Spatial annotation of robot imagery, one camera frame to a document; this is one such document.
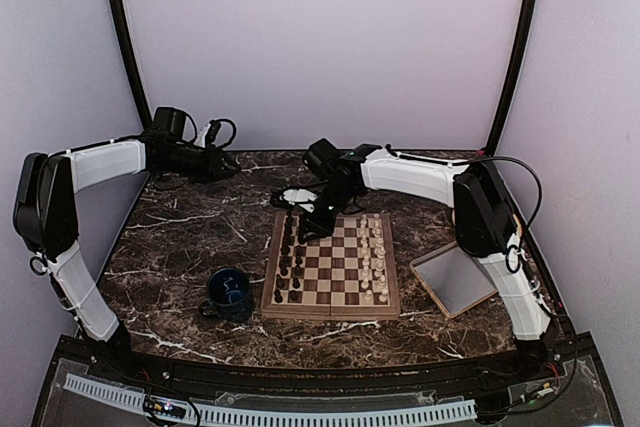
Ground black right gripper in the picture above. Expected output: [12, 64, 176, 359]
[299, 181, 359, 242]

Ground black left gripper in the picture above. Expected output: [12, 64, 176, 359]
[159, 143, 241, 184]

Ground dark wooden chess queen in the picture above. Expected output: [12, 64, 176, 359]
[279, 257, 290, 276]

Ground wooden folding chess board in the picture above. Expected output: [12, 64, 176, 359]
[260, 213, 401, 322]

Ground silver metal tray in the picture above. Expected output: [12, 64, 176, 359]
[410, 242, 497, 319]

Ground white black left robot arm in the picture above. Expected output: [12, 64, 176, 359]
[13, 106, 241, 383]

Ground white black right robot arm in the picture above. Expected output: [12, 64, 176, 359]
[283, 138, 551, 381]

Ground white chess pieces row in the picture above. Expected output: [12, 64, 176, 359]
[356, 214, 390, 306]

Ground dark blue enamel mug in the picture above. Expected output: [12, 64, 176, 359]
[198, 268, 255, 323]

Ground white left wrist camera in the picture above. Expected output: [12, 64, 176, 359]
[195, 120, 221, 148]

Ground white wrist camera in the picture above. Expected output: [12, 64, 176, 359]
[195, 120, 221, 148]
[270, 187, 318, 209]

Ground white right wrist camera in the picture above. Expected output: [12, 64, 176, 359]
[270, 187, 318, 209]

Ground black left frame post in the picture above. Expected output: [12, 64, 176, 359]
[108, 0, 152, 128]

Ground black frame post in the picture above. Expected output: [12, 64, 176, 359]
[484, 0, 536, 156]
[108, 0, 152, 128]

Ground white slotted cable duct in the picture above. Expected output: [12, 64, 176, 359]
[63, 374, 477, 426]

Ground black right frame post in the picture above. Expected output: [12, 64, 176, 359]
[484, 0, 536, 156]

